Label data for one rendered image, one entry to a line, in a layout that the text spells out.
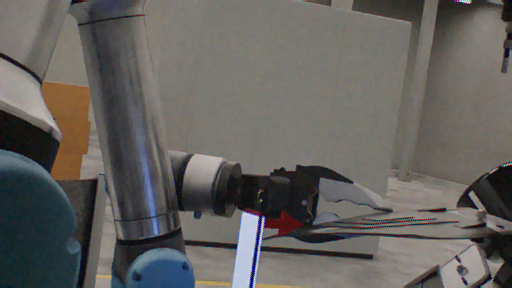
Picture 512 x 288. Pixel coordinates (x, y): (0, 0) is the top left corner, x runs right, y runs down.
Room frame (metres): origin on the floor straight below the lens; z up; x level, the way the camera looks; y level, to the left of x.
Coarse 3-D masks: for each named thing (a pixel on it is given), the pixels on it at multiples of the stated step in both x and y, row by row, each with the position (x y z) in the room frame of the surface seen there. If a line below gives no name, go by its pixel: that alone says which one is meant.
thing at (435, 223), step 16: (432, 208) 0.96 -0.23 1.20; (320, 224) 0.90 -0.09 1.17; (336, 224) 0.87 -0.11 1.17; (352, 224) 0.86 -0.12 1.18; (368, 224) 0.85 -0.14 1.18; (384, 224) 0.85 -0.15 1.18; (400, 224) 0.86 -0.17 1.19; (416, 224) 0.87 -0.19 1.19; (432, 224) 0.88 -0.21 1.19; (448, 224) 0.89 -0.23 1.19; (464, 224) 0.90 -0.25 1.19; (480, 224) 0.91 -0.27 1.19
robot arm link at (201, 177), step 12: (204, 156) 1.03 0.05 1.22; (192, 168) 1.01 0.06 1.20; (204, 168) 1.01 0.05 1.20; (216, 168) 1.00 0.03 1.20; (192, 180) 1.00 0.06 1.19; (204, 180) 1.00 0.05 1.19; (216, 180) 1.00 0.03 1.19; (192, 192) 1.00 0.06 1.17; (204, 192) 1.00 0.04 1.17; (192, 204) 1.01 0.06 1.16; (204, 204) 1.00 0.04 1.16
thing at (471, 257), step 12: (468, 252) 1.08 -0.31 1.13; (480, 252) 1.05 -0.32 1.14; (444, 264) 1.10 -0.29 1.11; (456, 264) 1.08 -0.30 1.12; (468, 264) 1.05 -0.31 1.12; (480, 264) 1.03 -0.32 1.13; (444, 276) 1.07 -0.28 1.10; (456, 276) 1.05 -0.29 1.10; (468, 276) 1.03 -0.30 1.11; (480, 276) 1.01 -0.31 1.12
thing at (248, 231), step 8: (248, 216) 0.75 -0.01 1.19; (256, 216) 0.74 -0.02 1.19; (248, 224) 0.75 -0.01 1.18; (256, 224) 0.74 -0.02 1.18; (240, 232) 0.75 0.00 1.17; (248, 232) 0.75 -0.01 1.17; (256, 232) 0.74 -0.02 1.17; (240, 240) 0.75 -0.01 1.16; (248, 240) 0.74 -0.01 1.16; (240, 248) 0.75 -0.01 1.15; (248, 248) 0.74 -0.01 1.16; (240, 256) 0.75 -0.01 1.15; (248, 256) 0.74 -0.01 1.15; (240, 264) 0.75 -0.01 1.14; (248, 264) 0.74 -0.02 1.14; (240, 272) 0.75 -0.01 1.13; (248, 272) 0.74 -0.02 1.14; (240, 280) 0.75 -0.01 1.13; (248, 280) 0.74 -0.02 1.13
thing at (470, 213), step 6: (450, 210) 0.99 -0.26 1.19; (456, 210) 1.00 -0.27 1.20; (462, 210) 1.00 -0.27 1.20; (468, 210) 1.01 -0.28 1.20; (474, 210) 1.01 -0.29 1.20; (468, 216) 0.98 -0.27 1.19; (474, 216) 0.98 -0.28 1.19; (486, 216) 0.99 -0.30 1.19; (492, 216) 0.99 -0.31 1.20; (486, 222) 0.96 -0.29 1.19; (492, 222) 0.96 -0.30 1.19; (498, 222) 0.97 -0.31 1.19; (504, 222) 0.97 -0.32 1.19; (510, 222) 0.97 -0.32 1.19; (492, 228) 0.93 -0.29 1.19; (498, 228) 0.94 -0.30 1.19; (504, 228) 0.94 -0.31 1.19; (510, 228) 0.94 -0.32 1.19; (504, 234) 0.92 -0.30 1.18
